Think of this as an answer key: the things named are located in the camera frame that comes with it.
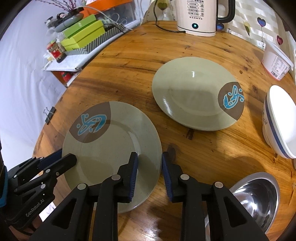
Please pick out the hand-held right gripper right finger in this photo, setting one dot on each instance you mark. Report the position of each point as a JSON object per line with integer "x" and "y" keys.
{"x": 166, "y": 176}

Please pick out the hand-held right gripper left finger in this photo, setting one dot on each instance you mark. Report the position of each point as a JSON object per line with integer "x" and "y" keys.
{"x": 134, "y": 172}

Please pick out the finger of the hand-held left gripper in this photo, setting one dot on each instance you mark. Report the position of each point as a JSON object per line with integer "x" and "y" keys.
{"x": 53, "y": 156}
{"x": 67, "y": 161}

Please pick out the green plate with brown patch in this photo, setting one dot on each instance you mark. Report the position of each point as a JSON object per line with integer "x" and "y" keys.
{"x": 189, "y": 92}
{"x": 129, "y": 129}

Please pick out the stainless steel bowl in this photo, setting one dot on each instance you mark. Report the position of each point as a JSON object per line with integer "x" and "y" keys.
{"x": 254, "y": 201}

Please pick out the white bowl with blue stripe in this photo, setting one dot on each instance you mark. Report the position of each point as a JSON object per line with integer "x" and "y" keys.
{"x": 282, "y": 120}

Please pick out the black binder clip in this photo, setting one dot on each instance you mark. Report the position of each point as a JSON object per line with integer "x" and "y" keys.
{"x": 50, "y": 113}

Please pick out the white flat box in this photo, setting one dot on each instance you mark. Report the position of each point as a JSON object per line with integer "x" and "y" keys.
{"x": 69, "y": 62}

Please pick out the small red patterned box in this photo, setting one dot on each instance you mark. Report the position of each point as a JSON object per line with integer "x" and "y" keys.
{"x": 56, "y": 52}

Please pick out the grey striped tray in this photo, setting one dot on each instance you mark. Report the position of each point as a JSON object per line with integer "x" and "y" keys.
{"x": 97, "y": 44}

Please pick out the green box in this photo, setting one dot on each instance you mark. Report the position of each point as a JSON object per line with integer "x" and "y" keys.
{"x": 89, "y": 34}
{"x": 78, "y": 26}

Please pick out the grey oval object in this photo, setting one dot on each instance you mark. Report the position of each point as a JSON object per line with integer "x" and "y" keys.
{"x": 69, "y": 20}

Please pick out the purple dried flower branches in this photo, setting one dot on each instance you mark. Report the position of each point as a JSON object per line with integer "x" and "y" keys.
{"x": 67, "y": 4}

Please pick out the clear plastic box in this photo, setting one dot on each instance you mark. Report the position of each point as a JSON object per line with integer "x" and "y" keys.
{"x": 124, "y": 14}

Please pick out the orange box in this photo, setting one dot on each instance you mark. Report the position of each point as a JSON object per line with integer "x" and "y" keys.
{"x": 99, "y": 4}

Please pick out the white plastic tub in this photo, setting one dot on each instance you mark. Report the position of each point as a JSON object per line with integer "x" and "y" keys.
{"x": 275, "y": 60}

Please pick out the cream electric kettle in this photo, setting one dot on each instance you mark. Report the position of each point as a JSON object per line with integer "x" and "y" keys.
{"x": 196, "y": 14}

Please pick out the striped curtain with hearts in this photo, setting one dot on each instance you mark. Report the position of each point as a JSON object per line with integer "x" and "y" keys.
{"x": 254, "y": 14}

